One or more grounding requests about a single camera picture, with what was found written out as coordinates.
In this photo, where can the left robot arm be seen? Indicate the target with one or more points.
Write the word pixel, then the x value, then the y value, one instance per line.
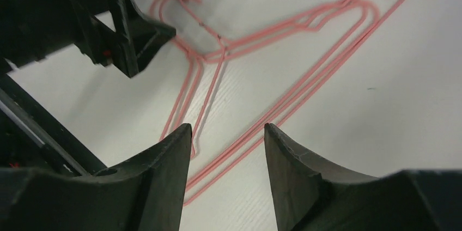
pixel 33 130

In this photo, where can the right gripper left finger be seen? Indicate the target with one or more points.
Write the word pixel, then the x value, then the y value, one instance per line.
pixel 144 192

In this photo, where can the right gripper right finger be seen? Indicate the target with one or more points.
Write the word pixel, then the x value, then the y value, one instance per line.
pixel 310 192

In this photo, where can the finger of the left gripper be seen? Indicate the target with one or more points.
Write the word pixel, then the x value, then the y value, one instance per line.
pixel 138 37

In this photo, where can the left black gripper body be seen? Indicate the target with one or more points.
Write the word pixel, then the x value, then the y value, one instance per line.
pixel 31 30

